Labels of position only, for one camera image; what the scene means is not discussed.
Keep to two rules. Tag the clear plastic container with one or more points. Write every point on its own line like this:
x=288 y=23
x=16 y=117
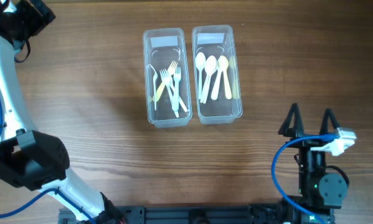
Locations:
x=160 y=48
x=217 y=40

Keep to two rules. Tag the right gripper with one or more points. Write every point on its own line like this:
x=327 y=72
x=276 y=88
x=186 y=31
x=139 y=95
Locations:
x=297 y=129

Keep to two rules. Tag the yellow plastic fork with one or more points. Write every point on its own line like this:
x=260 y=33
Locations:
x=171 y=70

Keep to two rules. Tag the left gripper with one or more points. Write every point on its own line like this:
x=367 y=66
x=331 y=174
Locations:
x=36 y=22

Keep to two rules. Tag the white spoon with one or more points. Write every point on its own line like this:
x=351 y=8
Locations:
x=210 y=68
x=215 y=90
x=200 y=64

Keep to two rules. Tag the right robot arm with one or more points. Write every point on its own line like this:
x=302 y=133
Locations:
x=322 y=187

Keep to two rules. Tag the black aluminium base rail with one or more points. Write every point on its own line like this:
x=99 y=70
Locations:
x=247 y=214

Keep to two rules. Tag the yellow plastic spoon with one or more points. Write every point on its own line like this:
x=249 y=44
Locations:
x=223 y=66

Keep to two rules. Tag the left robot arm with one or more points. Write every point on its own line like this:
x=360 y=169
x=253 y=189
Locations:
x=28 y=157

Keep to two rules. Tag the right clear plastic container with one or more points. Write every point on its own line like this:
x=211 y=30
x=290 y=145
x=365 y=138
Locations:
x=217 y=40

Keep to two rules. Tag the left clear plastic container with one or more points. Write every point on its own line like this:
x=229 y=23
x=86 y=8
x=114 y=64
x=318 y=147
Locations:
x=160 y=48

